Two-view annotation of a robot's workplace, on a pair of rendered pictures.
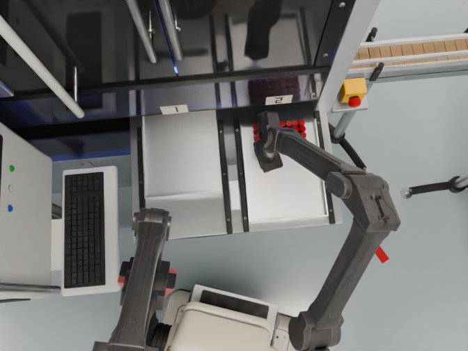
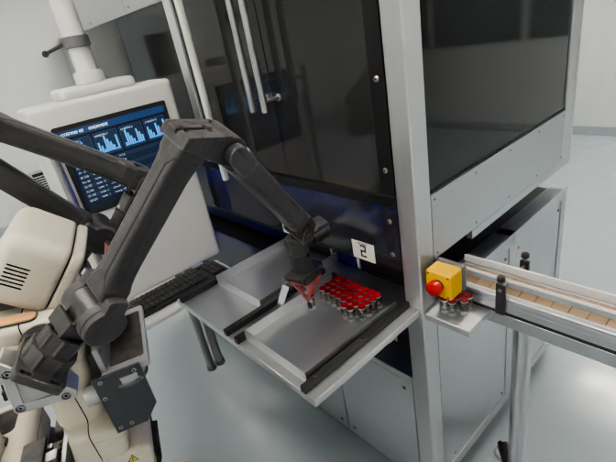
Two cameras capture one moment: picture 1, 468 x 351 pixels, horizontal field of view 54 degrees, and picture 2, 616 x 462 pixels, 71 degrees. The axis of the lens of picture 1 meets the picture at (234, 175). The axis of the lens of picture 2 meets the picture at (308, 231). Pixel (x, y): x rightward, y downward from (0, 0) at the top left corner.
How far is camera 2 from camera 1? 1.23 m
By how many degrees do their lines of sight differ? 56
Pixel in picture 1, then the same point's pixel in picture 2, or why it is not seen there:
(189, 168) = (265, 283)
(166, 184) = (239, 283)
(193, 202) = (237, 302)
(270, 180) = (303, 324)
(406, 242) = not seen: outside the picture
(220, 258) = not seen: outside the picture
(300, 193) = (312, 349)
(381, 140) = not seen: outside the picture
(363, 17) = (398, 102)
